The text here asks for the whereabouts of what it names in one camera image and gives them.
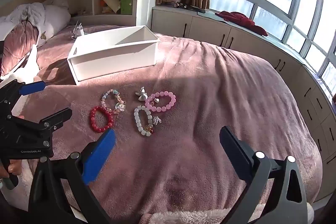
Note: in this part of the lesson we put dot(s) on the white plastic storage box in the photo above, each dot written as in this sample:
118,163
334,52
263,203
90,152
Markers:
110,51

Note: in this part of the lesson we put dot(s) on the beige window seat cabinets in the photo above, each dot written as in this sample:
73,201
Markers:
309,91

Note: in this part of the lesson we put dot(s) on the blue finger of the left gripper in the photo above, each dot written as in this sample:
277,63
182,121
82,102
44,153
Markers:
31,88

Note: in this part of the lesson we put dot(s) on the silver bell ornament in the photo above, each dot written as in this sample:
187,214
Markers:
142,94

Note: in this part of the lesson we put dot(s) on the green box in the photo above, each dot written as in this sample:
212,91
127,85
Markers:
126,7

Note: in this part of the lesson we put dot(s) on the white crumpled duvet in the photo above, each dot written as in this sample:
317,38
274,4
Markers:
48,17

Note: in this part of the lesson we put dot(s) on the person's left hand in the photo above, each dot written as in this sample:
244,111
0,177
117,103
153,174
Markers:
15,168

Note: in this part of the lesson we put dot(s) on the red cloth on sill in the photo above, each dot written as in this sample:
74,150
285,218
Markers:
243,21

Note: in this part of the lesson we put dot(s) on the white power strip with charger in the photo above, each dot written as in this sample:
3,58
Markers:
77,31

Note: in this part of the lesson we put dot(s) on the pink bed blanket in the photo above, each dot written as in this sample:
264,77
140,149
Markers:
168,159

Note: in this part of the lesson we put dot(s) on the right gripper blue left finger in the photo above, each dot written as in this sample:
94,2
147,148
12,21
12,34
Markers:
83,168

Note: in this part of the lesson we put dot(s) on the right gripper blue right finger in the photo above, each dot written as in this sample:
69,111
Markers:
252,167

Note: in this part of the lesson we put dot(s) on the pink pillow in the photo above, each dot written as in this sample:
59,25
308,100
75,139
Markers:
17,44

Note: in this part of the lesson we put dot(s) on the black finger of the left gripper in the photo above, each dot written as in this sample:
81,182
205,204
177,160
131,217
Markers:
56,120

